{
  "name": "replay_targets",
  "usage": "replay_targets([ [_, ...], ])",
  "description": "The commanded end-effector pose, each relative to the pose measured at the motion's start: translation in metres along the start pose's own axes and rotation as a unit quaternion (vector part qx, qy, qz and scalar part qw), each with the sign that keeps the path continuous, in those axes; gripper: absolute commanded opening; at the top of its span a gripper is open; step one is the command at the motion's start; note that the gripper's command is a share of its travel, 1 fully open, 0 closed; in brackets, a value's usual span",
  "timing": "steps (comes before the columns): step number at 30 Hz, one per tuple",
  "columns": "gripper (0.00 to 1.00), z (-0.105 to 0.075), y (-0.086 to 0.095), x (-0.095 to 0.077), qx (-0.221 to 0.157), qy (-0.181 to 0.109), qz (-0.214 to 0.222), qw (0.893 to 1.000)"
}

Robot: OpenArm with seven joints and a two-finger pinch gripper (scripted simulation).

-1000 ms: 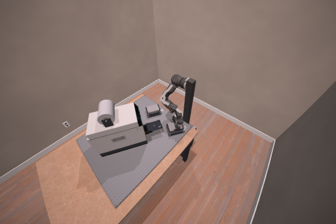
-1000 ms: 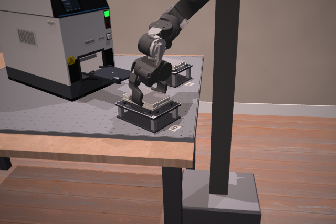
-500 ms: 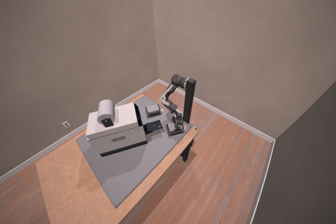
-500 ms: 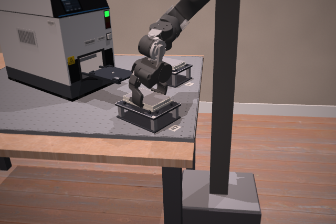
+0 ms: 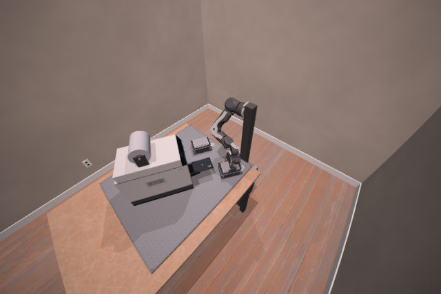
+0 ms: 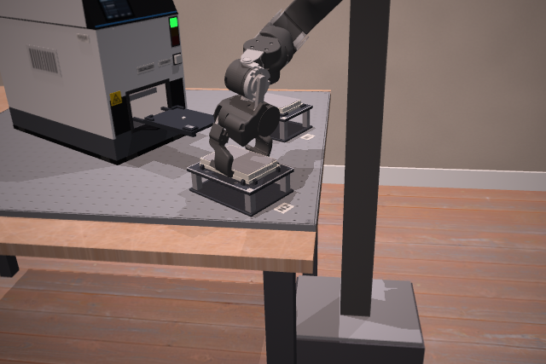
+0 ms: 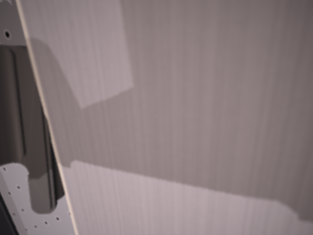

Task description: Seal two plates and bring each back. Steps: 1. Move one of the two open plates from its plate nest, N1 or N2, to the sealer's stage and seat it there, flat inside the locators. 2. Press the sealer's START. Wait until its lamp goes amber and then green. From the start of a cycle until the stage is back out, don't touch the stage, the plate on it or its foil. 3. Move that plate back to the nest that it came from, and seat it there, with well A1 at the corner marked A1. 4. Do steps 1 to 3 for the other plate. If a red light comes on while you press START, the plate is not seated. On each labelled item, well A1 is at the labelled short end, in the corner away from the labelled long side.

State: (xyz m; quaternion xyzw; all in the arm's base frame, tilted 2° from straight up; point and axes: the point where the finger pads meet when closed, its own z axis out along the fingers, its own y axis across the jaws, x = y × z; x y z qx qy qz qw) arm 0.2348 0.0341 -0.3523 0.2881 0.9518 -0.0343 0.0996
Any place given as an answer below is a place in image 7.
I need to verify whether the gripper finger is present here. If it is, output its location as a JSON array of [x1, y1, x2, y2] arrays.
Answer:
[[0, 45, 65, 214]]

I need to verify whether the grey perforated base plate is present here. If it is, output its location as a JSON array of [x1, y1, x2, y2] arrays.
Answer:
[[0, 0, 75, 235]]

